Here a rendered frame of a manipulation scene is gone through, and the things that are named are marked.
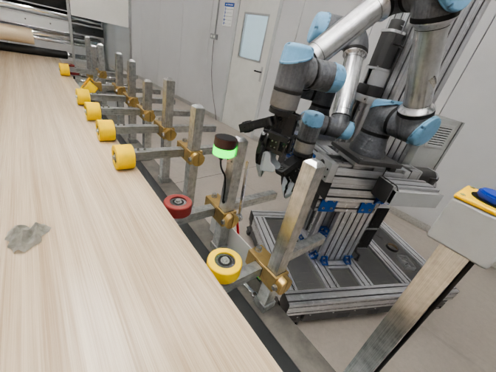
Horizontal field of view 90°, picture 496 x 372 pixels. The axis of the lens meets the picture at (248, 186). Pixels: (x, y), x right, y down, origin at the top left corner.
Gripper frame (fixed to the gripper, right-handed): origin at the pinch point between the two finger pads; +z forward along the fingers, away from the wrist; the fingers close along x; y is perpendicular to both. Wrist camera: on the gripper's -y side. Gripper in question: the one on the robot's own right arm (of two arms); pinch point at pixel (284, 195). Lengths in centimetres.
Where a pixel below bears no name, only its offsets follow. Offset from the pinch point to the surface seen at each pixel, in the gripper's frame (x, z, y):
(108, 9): 247, -56, -10
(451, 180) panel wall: -17, 21, 238
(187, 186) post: 19.3, 0.3, -35.0
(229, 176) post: -4.8, -17.0, -35.0
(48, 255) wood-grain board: -8, -7, -78
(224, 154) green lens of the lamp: -6.4, -24.9, -39.7
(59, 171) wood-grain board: 27, -7, -73
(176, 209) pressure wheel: -3, -8, -50
